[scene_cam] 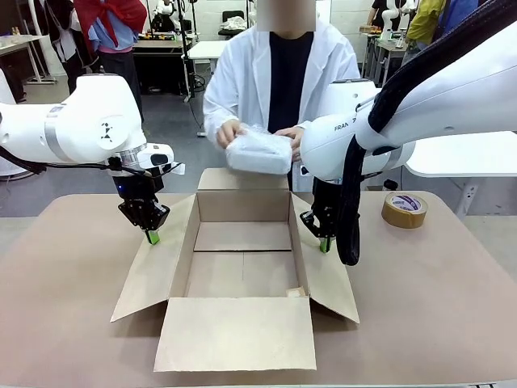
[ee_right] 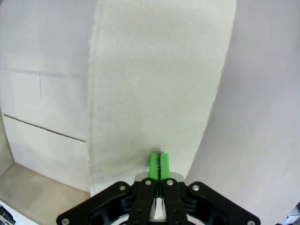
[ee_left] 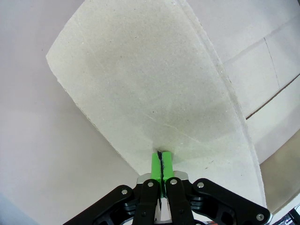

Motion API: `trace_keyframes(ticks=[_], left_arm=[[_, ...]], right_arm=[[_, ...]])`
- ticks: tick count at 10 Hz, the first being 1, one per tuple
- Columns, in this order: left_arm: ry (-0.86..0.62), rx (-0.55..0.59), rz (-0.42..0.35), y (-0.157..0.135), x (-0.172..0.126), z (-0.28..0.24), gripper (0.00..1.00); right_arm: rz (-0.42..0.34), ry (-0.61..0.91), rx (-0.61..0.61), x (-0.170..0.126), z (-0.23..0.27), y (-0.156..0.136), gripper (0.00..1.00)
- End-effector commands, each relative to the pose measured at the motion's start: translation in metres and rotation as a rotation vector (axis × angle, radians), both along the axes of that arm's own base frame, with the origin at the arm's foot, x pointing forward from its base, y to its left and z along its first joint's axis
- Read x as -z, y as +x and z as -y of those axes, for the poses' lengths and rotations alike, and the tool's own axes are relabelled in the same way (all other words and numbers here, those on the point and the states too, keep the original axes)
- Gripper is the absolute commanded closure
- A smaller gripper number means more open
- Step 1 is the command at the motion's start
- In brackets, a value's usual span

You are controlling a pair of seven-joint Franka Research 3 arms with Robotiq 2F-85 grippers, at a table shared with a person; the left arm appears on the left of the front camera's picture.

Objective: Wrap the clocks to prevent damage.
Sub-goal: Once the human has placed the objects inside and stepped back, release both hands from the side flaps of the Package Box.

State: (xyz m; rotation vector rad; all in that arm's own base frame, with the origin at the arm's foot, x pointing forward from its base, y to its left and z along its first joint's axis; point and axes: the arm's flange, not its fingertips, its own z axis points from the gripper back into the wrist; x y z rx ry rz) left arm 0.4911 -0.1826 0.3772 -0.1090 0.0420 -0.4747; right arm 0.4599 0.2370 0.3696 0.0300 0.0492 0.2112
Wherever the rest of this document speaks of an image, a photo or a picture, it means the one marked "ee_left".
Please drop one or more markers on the left gripper right finger with green tip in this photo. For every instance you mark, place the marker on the left gripper right finger with green tip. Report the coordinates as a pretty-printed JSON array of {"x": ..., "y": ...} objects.
[{"x": 211, "y": 201}]

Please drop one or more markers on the brown cardboard box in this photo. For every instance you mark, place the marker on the brown cardboard box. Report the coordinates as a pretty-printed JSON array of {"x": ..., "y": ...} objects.
[{"x": 140, "y": 82}]

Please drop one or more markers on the left gripper left finger with green tip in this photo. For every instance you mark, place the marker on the left gripper left finger with green tip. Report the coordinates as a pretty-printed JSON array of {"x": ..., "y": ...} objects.
[{"x": 145, "y": 201}]

